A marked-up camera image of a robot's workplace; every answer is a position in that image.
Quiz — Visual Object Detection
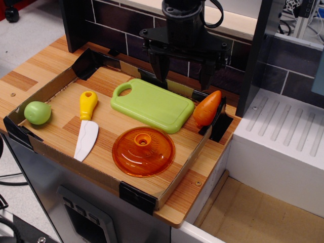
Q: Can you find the orange toy carrot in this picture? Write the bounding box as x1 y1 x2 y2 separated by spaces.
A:
193 90 222 127

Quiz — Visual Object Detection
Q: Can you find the green plastic cutting board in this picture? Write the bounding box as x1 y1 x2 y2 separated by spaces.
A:
110 78 194 134

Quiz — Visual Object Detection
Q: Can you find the black chair caster wheel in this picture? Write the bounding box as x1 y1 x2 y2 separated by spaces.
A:
5 6 19 23

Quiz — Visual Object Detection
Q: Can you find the cardboard fence with black tape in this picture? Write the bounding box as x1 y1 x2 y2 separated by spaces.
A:
1 47 240 225

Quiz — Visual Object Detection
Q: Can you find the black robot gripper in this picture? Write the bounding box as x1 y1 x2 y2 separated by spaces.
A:
140 1 228 91

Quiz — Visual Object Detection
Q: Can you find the green toy pear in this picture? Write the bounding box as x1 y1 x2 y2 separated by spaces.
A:
24 101 51 125

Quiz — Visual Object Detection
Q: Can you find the yellow handled white toy knife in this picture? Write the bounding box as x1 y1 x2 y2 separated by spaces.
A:
74 91 99 162

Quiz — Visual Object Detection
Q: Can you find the black floor cable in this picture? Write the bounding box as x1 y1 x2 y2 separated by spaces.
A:
0 172 28 186

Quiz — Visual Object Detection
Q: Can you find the orange transparent pot lid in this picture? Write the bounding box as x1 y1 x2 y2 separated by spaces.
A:
112 127 176 177

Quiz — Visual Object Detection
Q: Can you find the white sink drainer unit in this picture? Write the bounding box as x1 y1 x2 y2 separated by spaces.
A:
227 89 323 216

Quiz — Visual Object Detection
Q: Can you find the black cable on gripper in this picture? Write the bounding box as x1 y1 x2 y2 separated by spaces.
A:
201 0 224 29

